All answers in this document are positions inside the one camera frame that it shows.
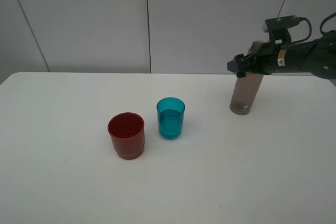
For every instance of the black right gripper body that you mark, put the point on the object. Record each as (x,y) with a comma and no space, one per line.
(255,62)

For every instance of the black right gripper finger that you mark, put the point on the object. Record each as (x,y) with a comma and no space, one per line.
(238,59)
(244,70)

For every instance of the brown translucent plastic bottle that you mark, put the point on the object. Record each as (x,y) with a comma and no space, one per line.
(244,93)

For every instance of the blue translucent plastic cup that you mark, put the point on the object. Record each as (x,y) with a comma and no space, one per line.
(170,112)

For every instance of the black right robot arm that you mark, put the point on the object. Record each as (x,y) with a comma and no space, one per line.
(316,57)

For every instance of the red plastic cup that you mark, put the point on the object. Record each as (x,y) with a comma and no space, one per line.
(126,131)

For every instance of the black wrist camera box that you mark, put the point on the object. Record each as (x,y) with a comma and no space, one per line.
(277,28)

